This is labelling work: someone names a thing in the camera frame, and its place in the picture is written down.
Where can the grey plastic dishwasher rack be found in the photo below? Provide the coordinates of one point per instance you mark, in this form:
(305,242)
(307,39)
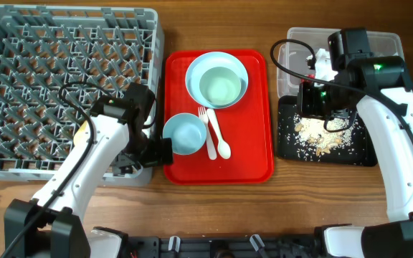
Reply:
(50,55)

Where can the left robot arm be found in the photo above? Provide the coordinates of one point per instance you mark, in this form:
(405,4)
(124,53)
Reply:
(50,224)

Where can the white plastic spoon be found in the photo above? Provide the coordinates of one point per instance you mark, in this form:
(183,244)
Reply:
(223,147)

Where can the rice and peanut scraps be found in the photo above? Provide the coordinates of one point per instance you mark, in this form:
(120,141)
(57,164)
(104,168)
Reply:
(312,139)

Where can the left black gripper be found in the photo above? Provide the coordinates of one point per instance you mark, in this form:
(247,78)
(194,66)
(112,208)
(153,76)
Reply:
(157,157)

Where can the white plastic fork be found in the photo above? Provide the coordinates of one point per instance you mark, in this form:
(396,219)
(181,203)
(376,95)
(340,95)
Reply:
(212,154)

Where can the red plastic tray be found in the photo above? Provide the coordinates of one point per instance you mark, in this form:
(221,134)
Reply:
(246,126)

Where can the clear plastic bin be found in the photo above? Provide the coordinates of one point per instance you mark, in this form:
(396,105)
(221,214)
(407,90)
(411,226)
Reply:
(295,57)

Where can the black plastic tray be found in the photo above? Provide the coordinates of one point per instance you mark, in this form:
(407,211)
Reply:
(360,152)

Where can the light blue small bowl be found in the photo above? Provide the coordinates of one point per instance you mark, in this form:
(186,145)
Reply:
(187,133)

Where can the light blue plate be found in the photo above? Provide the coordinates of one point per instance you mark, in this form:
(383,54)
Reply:
(207,61)

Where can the yellow plastic cup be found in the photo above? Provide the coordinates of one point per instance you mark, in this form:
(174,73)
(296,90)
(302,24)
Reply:
(81,135)

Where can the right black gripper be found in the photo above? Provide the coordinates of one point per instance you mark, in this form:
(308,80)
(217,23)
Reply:
(305,107)

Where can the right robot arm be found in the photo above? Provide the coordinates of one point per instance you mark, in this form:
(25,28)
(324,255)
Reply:
(379,89)

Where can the green bowl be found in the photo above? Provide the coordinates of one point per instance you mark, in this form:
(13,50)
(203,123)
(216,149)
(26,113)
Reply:
(220,86)

